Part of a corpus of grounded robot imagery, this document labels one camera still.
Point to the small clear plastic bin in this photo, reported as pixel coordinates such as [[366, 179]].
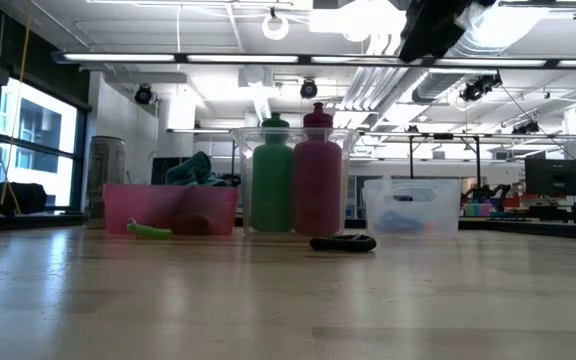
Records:
[[443, 200]]

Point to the pink plastic bin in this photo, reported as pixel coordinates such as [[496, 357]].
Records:
[[168, 210]]

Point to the black background robot arm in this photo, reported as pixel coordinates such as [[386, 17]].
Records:
[[488, 190]]

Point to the green sports bottle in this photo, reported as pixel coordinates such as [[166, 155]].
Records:
[[273, 190]]

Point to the silver ventilation duct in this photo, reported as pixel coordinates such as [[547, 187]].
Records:
[[498, 25]]

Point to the colourful stacked blocks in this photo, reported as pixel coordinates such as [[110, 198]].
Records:
[[478, 209]]

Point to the red-orange coil wristband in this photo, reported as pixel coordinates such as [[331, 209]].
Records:
[[427, 228]]

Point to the black coil wristband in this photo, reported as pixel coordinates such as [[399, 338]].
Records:
[[343, 244]]

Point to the green coil wristband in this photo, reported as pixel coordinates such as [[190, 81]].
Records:
[[153, 232]]

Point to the teal microfiber cloth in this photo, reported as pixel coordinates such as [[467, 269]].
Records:
[[195, 172]]

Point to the purple sports bottle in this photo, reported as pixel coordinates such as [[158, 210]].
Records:
[[318, 190]]

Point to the black cabinet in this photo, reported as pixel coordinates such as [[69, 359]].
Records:
[[160, 170]]

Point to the silver can with black lid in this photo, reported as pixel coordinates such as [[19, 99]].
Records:
[[107, 170]]

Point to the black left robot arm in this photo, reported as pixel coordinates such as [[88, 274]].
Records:
[[18, 199]]

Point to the black ceiling camera rig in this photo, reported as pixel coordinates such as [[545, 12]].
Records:
[[478, 89], [525, 128]]

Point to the large clear plastic bin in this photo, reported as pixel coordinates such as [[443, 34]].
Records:
[[242, 150]]

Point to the black computer monitor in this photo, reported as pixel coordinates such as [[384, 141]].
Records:
[[555, 177]]

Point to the long ceiling light fixture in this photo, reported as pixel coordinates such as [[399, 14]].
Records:
[[180, 58]]

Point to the black ceiling spotlight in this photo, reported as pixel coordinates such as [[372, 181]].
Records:
[[144, 94], [308, 89]]

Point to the black background rack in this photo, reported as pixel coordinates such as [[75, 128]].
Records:
[[411, 160]]

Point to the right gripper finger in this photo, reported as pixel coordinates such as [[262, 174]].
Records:
[[428, 30]]

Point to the large dark-framed window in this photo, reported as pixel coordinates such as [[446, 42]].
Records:
[[38, 125]]

